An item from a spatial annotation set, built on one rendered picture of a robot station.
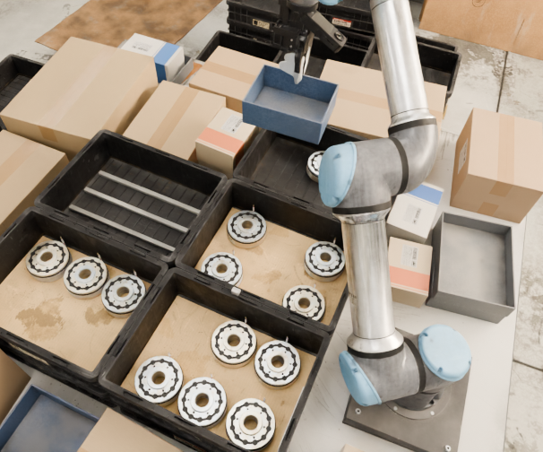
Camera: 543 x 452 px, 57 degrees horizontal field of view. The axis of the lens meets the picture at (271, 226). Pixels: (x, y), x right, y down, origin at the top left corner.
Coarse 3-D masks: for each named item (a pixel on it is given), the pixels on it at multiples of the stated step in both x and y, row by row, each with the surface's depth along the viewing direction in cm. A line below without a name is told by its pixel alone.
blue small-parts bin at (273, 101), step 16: (256, 80) 124; (272, 80) 130; (288, 80) 128; (304, 80) 127; (320, 80) 125; (256, 96) 129; (272, 96) 130; (288, 96) 130; (304, 96) 131; (320, 96) 129; (336, 96) 126; (256, 112) 121; (272, 112) 119; (288, 112) 127; (304, 112) 127; (320, 112) 128; (272, 128) 123; (288, 128) 121; (304, 128) 119; (320, 128) 117
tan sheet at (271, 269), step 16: (224, 224) 135; (272, 224) 136; (224, 240) 132; (272, 240) 133; (288, 240) 133; (304, 240) 134; (240, 256) 130; (256, 256) 130; (272, 256) 130; (288, 256) 130; (304, 256) 131; (224, 272) 127; (256, 272) 127; (272, 272) 128; (288, 272) 128; (304, 272) 128; (256, 288) 125; (272, 288) 125; (288, 288) 125; (320, 288) 126; (336, 288) 126; (304, 304) 123; (336, 304) 123
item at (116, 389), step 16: (176, 272) 115; (160, 288) 114; (208, 288) 114; (224, 288) 113; (256, 304) 111; (288, 320) 109; (128, 336) 106; (320, 336) 108; (320, 352) 106; (112, 368) 102; (112, 384) 100; (128, 400) 99; (144, 400) 98; (304, 400) 100; (160, 416) 98; (176, 416) 97; (192, 432) 97; (208, 432) 95; (288, 432) 97; (224, 448) 95; (240, 448) 94
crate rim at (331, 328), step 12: (228, 180) 131; (240, 180) 131; (264, 192) 130; (216, 204) 126; (300, 204) 128; (204, 216) 124; (324, 216) 126; (192, 240) 122; (180, 252) 118; (180, 264) 116; (204, 276) 115; (228, 288) 113; (240, 288) 113; (348, 288) 115; (264, 300) 112; (288, 312) 111; (336, 312) 111; (312, 324) 109; (324, 324) 109; (336, 324) 110
